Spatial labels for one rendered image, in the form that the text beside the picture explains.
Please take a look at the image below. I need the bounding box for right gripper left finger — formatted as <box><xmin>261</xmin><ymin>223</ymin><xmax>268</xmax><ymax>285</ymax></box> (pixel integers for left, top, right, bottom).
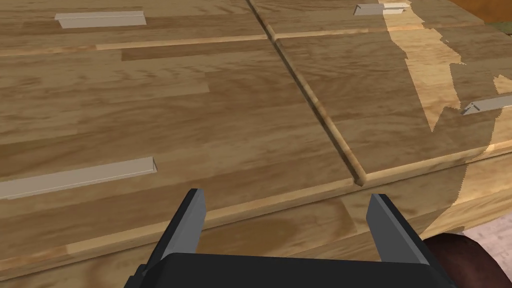
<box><xmin>145</xmin><ymin>188</ymin><xmax>208</xmax><ymax>270</ymax></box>

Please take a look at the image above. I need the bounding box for dark red-brown round object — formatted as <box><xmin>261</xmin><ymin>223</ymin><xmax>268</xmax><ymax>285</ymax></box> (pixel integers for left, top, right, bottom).
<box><xmin>422</xmin><ymin>233</ymin><xmax>512</xmax><ymax>288</ymax></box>

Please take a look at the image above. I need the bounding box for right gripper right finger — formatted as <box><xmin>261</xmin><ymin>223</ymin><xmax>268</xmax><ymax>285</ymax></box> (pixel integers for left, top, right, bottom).
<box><xmin>365</xmin><ymin>193</ymin><xmax>432</xmax><ymax>266</ymax></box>

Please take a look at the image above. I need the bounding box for large wooden drawer front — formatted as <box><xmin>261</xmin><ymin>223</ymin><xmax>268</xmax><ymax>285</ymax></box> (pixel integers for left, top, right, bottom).
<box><xmin>0</xmin><ymin>38</ymin><xmax>364</xmax><ymax>281</ymax></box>
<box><xmin>275</xmin><ymin>20</ymin><xmax>512</xmax><ymax>187</ymax></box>

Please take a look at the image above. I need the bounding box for grey bar drawer handle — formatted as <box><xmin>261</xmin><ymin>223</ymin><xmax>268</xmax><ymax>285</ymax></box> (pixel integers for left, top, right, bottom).
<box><xmin>460</xmin><ymin>94</ymin><xmax>512</xmax><ymax>117</ymax></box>
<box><xmin>0</xmin><ymin>156</ymin><xmax>158</xmax><ymax>201</ymax></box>
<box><xmin>54</xmin><ymin>10</ymin><xmax>148</xmax><ymax>30</ymax></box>
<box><xmin>353</xmin><ymin>2</ymin><xmax>412</xmax><ymax>17</ymax></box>

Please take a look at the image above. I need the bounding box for light wooden drawer cabinet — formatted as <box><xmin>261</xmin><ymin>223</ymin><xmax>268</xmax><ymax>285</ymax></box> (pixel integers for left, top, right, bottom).
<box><xmin>0</xmin><ymin>0</ymin><xmax>512</xmax><ymax>288</ymax></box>

